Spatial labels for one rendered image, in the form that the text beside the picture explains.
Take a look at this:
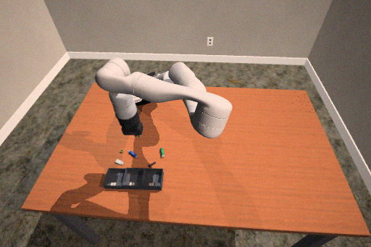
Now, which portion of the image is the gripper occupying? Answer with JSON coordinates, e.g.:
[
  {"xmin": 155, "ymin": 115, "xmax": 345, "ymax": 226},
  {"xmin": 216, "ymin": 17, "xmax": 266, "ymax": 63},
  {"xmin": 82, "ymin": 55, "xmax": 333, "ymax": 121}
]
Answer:
[{"xmin": 113, "ymin": 95, "xmax": 143, "ymax": 137}]

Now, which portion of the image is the grey usb stick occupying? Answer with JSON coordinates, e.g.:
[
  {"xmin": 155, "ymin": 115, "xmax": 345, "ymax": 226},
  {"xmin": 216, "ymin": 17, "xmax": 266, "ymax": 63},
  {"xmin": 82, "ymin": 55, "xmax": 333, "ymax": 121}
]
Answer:
[{"xmin": 115, "ymin": 159, "xmax": 124, "ymax": 165}]

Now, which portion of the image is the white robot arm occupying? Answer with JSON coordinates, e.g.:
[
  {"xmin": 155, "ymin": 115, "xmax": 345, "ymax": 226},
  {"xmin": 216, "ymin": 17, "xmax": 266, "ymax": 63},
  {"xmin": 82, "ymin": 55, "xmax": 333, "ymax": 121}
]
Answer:
[{"xmin": 95, "ymin": 58, "xmax": 232, "ymax": 138}]

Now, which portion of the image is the dark grey rack of three bins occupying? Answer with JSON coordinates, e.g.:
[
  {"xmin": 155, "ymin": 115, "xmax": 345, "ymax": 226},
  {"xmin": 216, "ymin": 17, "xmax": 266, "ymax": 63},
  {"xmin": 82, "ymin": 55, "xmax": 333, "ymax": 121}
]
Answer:
[{"xmin": 103, "ymin": 167, "xmax": 164, "ymax": 191}]

